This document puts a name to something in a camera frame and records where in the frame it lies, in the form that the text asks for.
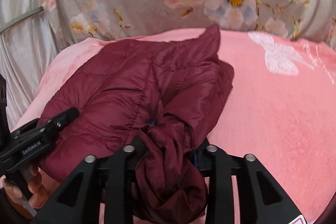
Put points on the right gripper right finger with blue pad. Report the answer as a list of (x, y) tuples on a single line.
[(262, 200)]

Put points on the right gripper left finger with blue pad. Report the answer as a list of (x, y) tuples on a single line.
[(94, 181)]

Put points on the maroon quilted puffer jacket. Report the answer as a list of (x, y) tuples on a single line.
[(171, 95)]

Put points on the pink fleece blanket with bows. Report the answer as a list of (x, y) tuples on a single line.
[(281, 107)]

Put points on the silver satin curtain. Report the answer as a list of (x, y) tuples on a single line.
[(28, 46)]

